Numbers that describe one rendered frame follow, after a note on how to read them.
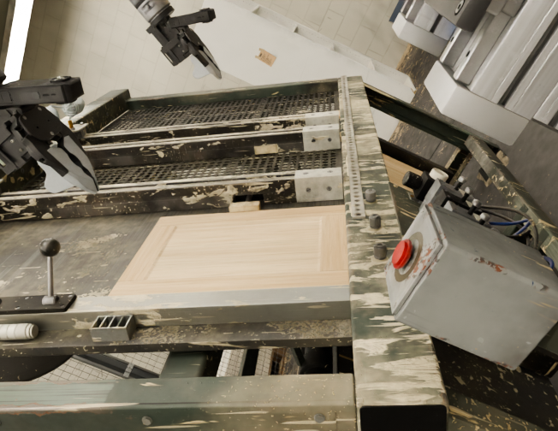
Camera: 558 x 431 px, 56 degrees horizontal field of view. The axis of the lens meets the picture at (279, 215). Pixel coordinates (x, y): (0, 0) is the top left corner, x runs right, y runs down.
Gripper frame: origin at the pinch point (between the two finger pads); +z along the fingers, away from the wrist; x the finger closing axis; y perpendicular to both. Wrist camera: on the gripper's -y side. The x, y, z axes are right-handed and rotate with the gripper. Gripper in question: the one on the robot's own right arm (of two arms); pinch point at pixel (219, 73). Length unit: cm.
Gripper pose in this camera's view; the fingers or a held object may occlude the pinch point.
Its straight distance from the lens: 142.4
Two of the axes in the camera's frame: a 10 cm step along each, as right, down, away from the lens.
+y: -7.7, 5.2, 3.7
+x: -1.1, 4.7, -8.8
